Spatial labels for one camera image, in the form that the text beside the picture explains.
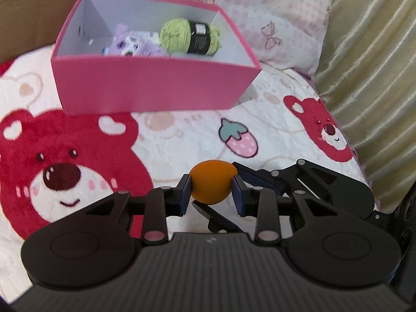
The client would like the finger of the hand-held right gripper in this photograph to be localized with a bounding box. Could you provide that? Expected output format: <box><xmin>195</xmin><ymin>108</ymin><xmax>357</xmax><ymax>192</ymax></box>
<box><xmin>192</xmin><ymin>201</ymin><xmax>248</xmax><ymax>235</ymax></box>
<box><xmin>232</xmin><ymin>159</ymin><xmax>340</xmax><ymax>203</ymax></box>

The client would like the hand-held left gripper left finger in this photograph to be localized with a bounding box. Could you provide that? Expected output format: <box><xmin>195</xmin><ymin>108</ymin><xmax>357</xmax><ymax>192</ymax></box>
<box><xmin>84</xmin><ymin>174</ymin><xmax>192</xmax><ymax>246</ymax></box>

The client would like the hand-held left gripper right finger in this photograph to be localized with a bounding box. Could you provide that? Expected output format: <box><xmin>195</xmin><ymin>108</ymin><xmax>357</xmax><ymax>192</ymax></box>
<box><xmin>231</xmin><ymin>175</ymin><xmax>339</xmax><ymax>246</ymax></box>

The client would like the orange makeup sponge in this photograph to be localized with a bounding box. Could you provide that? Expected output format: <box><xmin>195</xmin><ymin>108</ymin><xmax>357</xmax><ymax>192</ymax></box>
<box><xmin>189</xmin><ymin>160</ymin><xmax>238</xmax><ymax>205</ymax></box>

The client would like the pink cardboard box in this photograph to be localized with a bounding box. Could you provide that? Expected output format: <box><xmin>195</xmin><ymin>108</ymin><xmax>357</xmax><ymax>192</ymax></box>
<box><xmin>50</xmin><ymin>0</ymin><xmax>263</xmax><ymax>116</ymax></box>

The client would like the purple plush toy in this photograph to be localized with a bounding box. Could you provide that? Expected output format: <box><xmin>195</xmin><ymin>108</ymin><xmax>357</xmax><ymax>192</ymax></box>
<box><xmin>106</xmin><ymin>23</ymin><xmax>165</xmax><ymax>57</ymax></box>

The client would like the red bear print blanket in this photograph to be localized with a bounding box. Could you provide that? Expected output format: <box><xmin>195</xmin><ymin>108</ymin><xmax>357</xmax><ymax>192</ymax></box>
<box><xmin>0</xmin><ymin>49</ymin><xmax>378</xmax><ymax>303</ymax></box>

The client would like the beige satin curtain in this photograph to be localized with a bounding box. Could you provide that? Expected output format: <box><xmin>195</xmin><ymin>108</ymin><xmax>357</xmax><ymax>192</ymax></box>
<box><xmin>312</xmin><ymin>0</ymin><xmax>416</xmax><ymax>215</ymax></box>

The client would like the green yarn ball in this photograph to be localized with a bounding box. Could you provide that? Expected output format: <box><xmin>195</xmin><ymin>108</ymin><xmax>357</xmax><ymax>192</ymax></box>
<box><xmin>159</xmin><ymin>19</ymin><xmax>222</xmax><ymax>56</ymax></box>

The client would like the pink patterned pillow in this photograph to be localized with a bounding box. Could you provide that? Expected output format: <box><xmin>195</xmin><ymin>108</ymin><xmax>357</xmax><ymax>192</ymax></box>
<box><xmin>109</xmin><ymin>0</ymin><xmax>332</xmax><ymax>75</ymax></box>

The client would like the brown cardboard box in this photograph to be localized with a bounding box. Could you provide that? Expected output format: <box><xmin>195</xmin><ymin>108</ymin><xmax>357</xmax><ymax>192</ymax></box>
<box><xmin>0</xmin><ymin>0</ymin><xmax>108</xmax><ymax>64</ymax></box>

